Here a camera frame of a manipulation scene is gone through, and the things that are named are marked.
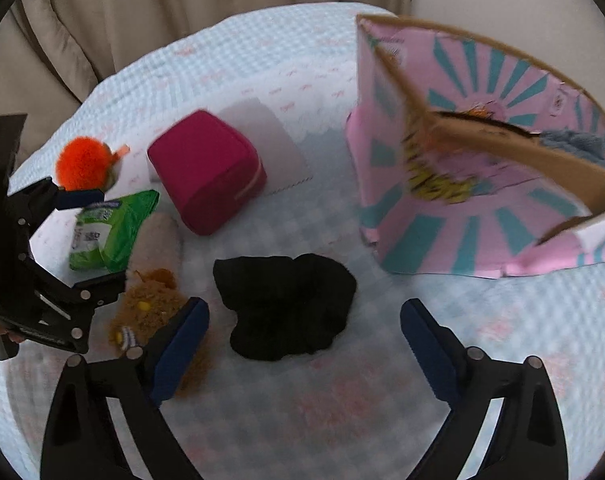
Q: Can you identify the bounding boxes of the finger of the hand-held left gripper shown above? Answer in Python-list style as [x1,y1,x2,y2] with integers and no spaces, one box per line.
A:
[7,177,106,241]
[30,255,128,311]

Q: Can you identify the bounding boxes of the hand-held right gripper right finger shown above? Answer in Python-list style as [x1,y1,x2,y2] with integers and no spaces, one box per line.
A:
[400,298,568,480]

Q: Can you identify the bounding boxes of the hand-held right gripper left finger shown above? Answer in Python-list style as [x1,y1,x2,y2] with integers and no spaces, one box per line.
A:
[40,297,210,480]

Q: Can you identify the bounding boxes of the black cloth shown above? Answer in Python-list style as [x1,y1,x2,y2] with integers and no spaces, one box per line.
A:
[212,253,358,361]

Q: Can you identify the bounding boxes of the pink striped cardboard box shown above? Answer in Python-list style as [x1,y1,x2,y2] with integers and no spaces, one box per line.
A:
[346,13,605,279]

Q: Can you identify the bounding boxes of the orange plush ball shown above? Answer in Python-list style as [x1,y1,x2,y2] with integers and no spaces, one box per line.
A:
[56,138,131,193]

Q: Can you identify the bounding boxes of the brown plush toy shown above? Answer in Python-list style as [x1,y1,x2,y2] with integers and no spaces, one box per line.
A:
[107,267,218,402]

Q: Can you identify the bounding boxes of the green tissue packet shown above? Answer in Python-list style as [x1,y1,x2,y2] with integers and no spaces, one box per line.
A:
[68,190,161,274]

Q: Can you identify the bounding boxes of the beige fluffy roll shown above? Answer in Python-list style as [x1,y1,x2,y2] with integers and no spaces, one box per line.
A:
[124,212,184,282]

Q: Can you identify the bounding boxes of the magenta zip pouch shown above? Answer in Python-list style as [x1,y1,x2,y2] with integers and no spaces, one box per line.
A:
[147,109,268,237]

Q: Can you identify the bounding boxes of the light blue checked blanket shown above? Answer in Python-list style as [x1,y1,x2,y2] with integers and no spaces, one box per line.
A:
[0,4,605,480]

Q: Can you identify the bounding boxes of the white cloth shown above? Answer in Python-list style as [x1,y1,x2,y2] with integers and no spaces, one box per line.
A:
[150,97,316,196]

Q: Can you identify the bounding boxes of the beige curtain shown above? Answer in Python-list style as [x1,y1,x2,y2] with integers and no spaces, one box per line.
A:
[0,0,419,126]

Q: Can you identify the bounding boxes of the blue-grey fluffy cloth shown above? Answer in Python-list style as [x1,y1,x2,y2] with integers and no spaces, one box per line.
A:
[537,130,605,172]

